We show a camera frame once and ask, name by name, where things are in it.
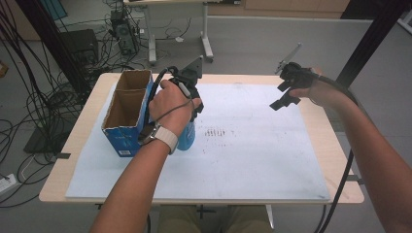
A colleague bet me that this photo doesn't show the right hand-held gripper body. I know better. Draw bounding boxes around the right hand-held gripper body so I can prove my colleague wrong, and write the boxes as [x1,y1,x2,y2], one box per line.
[275,42,320,106]

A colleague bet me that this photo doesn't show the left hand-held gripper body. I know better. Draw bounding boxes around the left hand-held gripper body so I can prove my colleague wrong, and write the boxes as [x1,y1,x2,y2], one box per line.
[166,54,205,106]

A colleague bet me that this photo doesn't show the blue bottle with white cap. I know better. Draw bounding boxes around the blue bottle with white cap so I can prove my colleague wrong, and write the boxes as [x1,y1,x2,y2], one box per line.
[176,119,197,151]

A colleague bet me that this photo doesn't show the blue cardboard box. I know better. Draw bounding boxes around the blue cardboard box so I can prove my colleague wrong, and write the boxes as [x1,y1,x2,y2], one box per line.
[101,69,155,158]

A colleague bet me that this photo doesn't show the person's left hand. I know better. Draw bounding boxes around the person's left hand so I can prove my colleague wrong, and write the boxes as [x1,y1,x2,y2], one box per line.
[148,79,204,139]

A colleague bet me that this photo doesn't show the person's right hand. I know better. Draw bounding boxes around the person's right hand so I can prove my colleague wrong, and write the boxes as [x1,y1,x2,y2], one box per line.
[288,77,345,110]

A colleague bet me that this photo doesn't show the white table mat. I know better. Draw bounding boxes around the white table mat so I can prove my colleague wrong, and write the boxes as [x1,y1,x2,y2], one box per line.
[64,83,330,200]

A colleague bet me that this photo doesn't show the wooden table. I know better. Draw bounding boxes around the wooden table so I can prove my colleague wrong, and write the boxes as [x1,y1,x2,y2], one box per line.
[38,72,365,233]

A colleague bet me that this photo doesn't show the white desk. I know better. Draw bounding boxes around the white desk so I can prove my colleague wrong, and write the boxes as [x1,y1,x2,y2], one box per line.
[123,0,216,66]

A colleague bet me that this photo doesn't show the wooden cabinet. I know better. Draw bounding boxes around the wooden cabinet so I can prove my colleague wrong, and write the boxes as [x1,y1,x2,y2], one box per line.
[207,0,351,18]

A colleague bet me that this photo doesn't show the black computer tower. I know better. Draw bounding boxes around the black computer tower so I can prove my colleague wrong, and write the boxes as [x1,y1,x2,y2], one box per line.
[110,9,140,56]

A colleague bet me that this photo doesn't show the black stand pole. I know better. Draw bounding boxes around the black stand pole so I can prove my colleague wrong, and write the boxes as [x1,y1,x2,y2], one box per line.
[336,0,412,88]
[14,0,93,95]

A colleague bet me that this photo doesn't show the person's khaki trousers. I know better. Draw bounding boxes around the person's khaki trousers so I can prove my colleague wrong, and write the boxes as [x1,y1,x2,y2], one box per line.
[157,204,270,233]

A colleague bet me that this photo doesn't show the black equipment box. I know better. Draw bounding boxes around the black equipment box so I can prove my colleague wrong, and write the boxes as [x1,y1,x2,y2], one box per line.
[61,28,100,66]

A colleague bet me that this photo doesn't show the teal panel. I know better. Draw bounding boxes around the teal panel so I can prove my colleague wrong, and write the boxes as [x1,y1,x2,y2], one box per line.
[40,0,69,20]

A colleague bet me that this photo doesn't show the white power strip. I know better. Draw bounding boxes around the white power strip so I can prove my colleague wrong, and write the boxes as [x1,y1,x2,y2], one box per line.
[0,173,17,196]

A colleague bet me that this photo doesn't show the thin grey cable with plug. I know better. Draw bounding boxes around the thin grey cable with plug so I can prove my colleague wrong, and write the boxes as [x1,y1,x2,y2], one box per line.
[154,82,196,124]

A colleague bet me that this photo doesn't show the thick black left gripper cable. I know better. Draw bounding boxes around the thick black left gripper cable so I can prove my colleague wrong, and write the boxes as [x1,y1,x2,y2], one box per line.
[145,65,180,233]

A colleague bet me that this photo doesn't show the thick black gripper cable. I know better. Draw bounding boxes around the thick black gripper cable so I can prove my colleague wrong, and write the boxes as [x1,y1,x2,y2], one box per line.
[145,65,180,233]
[312,72,361,233]

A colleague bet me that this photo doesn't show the wristwatch with white strap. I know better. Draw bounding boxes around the wristwatch with white strap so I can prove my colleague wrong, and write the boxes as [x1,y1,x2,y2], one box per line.
[137,122,180,155]

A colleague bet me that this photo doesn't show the thick black right gripper cable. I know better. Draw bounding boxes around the thick black right gripper cable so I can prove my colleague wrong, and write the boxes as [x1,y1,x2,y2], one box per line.
[312,72,361,233]

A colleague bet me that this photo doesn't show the bundle of black floor cables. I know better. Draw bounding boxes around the bundle of black floor cables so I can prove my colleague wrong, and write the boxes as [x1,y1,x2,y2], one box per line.
[0,0,98,208]

